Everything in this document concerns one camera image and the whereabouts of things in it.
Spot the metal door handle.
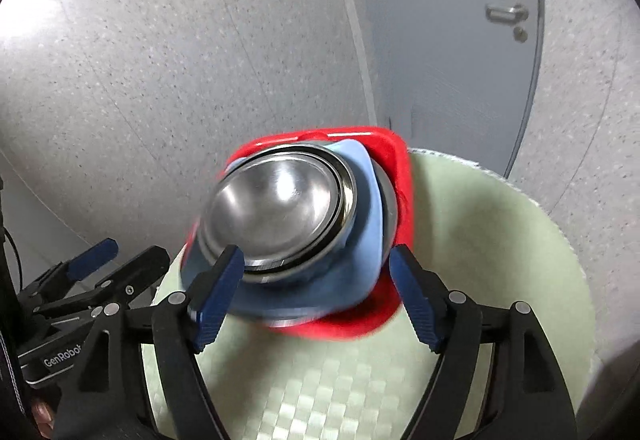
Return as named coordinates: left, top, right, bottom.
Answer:
left=485, top=3, right=530, bottom=24

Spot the round table with green mat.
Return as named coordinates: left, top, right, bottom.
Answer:
left=142, top=147, right=598, bottom=440

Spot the person's left hand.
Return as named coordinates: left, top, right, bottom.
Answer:
left=30, top=397, right=59, bottom=439

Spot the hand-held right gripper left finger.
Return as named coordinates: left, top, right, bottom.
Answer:
left=52, top=244, right=246, bottom=440

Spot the red plastic basin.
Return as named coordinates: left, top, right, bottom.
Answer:
left=182, top=124, right=416, bottom=341

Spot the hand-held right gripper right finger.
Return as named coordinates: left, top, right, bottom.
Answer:
left=388, top=243, right=579, bottom=440

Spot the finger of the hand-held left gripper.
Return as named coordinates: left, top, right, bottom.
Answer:
left=19, top=238, right=120, bottom=308
left=36, top=245, right=171, bottom=327

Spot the large steel bowl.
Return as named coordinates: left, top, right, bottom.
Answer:
left=181, top=169, right=401, bottom=328

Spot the grey door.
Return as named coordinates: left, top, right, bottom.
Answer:
left=320, top=0, right=546, bottom=177

